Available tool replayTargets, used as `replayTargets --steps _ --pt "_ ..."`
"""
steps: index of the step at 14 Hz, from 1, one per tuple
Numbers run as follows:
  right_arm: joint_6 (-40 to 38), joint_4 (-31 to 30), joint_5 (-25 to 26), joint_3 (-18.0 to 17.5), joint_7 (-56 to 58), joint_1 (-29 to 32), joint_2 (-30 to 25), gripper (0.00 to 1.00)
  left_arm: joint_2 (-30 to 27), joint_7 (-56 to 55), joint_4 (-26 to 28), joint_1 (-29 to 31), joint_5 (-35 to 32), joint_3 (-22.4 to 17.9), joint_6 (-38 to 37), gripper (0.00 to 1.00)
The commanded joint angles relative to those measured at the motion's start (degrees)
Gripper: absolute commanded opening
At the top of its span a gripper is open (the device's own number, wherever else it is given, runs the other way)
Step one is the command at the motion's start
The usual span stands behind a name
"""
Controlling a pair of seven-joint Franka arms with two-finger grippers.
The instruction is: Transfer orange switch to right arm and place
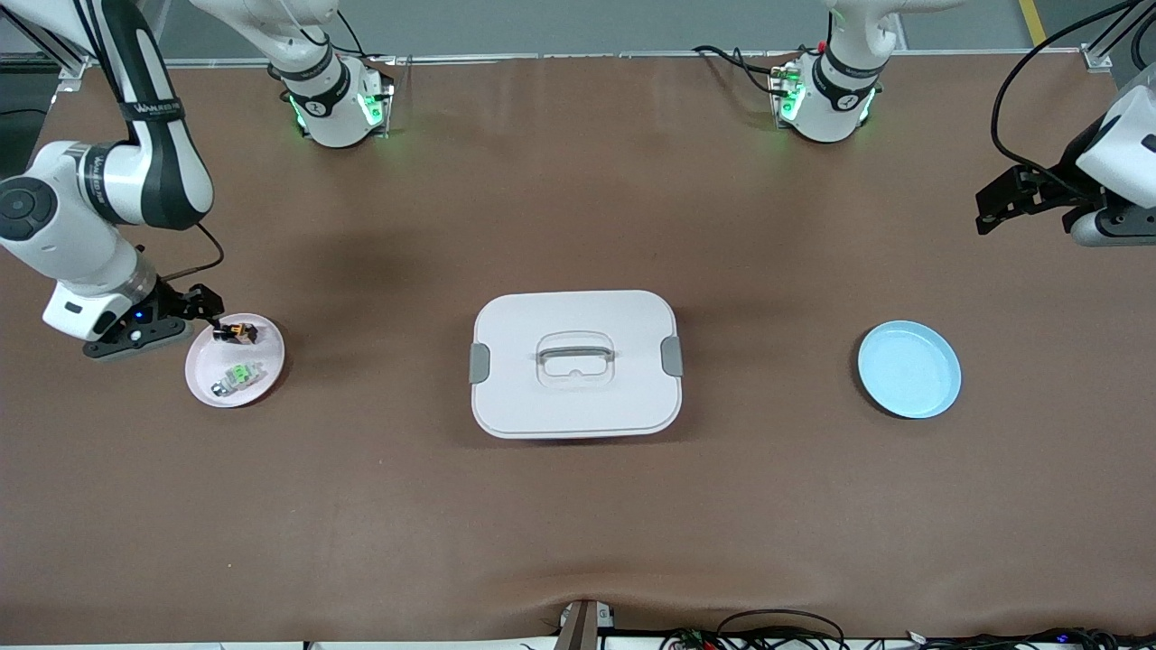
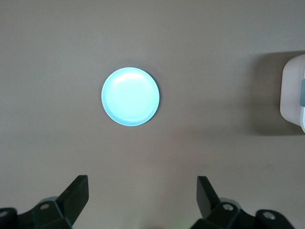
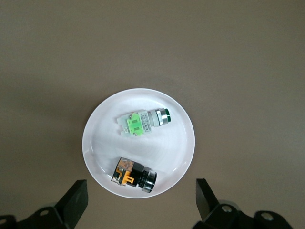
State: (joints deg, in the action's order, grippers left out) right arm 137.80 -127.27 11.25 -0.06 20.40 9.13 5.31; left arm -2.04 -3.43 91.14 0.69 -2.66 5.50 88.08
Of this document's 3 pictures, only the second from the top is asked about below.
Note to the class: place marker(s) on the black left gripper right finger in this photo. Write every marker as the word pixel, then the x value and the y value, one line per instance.
pixel 207 202

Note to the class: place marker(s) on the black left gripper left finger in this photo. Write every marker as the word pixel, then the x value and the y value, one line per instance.
pixel 76 200

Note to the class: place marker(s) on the blue round plate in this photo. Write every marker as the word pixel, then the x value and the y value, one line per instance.
pixel 129 96

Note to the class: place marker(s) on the brown table mat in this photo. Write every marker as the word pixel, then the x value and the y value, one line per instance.
pixel 47 71

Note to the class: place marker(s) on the white lidded storage box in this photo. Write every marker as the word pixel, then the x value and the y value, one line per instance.
pixel 290 95

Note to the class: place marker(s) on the grey box latch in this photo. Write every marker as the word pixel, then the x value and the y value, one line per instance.
pixel 302 93

